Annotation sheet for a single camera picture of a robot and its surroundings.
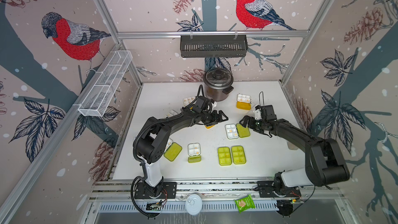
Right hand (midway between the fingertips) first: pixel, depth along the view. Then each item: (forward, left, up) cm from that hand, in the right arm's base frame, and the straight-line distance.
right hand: (246, 122), depth 92 cm
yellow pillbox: (+17, +39, -2) cm, 43 cm away
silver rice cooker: (+21, +17, +12) cm, 30 cm away
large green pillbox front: (-18, +6, -5) cm, 20 cm away
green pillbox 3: (-20, +14, -4) cm, 24 cm away
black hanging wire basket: (+45, +20, +23) cm, 54 cm away
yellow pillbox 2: (-2, +22, -4) cm, 23 cm away
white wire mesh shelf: (+5, +78, +26) cm, 82 cm away
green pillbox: (-4, +7, -4) cm, 9 cm away
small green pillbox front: (-18, +31, -5) cm, 36 cm away
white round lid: (-42, +28, 0) cm, 51 cm away
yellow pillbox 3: (+20, -2, -5) cm, 20 cm away
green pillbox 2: (-17, +43, -5) cm, 47 cm away
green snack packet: (-41, +5, -3) cm, 41 cm away
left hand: (-2, +13, +7) cm, 15 cm away
